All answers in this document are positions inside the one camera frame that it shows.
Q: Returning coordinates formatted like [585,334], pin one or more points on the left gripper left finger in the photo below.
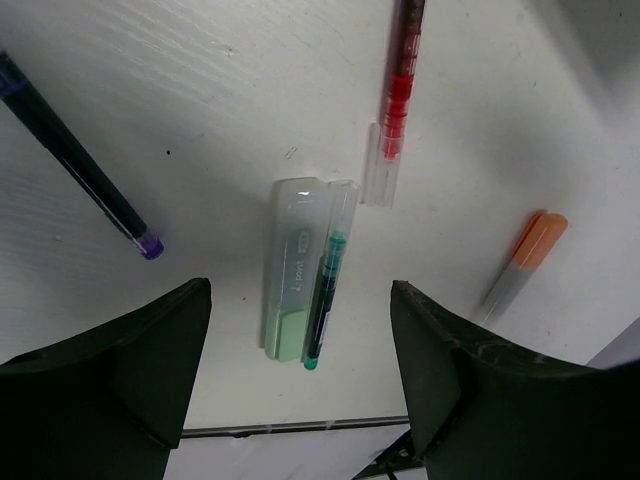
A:
[111,402]

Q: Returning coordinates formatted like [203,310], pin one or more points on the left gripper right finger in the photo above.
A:
[483,407]

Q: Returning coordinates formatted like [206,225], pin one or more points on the purple gel pen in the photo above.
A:
[33,111]

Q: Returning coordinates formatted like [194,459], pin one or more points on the green gel pen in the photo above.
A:
[345,198]

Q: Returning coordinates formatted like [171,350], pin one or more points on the orange highlighter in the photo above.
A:
[538,238]

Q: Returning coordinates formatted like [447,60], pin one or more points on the green highlighter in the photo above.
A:
[297,227]

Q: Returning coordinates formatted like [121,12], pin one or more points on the red gel pen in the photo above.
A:
[387,134]

